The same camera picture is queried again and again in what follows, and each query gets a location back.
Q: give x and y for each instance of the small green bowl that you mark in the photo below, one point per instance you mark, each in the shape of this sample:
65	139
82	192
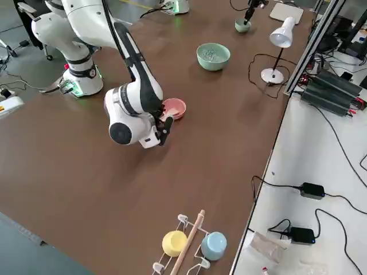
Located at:
242	28

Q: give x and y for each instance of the clear plastic bag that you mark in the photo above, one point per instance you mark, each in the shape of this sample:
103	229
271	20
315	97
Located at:
266	246

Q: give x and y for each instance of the black power adapter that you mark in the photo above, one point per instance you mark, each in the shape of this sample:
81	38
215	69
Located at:
312	190
302	235

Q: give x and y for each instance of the black power supply unit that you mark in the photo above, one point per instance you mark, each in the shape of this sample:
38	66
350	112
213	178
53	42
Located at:
332	91

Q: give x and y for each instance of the wooden rod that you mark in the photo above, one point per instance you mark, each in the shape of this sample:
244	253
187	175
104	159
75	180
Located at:
189	237

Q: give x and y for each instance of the white tray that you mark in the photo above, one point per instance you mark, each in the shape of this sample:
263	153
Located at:
286	13

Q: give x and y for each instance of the white power strip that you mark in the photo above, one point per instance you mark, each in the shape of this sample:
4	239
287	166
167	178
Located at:
5	93

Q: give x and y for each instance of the white box with yellow sticker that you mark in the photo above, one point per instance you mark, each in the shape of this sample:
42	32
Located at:
8	106

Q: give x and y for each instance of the blue cup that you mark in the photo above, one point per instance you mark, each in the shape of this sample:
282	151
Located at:
213	246

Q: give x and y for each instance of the white desk lamp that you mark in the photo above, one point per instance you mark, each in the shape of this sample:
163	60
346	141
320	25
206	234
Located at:
282	35

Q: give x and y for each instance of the grey office chair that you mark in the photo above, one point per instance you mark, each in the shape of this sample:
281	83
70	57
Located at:
28	8

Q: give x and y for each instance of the aluminium frame post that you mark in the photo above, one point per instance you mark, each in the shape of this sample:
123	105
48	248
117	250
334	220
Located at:
312	46

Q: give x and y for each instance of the large green bowl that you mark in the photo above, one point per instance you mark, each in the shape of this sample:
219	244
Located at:
213	61

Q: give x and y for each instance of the pink bowl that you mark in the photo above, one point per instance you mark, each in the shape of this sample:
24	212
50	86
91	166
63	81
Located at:
177	107

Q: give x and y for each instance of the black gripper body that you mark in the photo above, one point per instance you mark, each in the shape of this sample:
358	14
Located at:
158	126
258	3

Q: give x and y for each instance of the yellow cup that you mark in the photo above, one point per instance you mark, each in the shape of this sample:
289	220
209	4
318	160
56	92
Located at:
174	243

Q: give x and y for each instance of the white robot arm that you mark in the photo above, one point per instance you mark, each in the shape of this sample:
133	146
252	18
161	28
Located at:
83	25
179	5

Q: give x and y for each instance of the small red-capped bottle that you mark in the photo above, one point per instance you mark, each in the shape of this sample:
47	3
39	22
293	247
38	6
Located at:
265	270

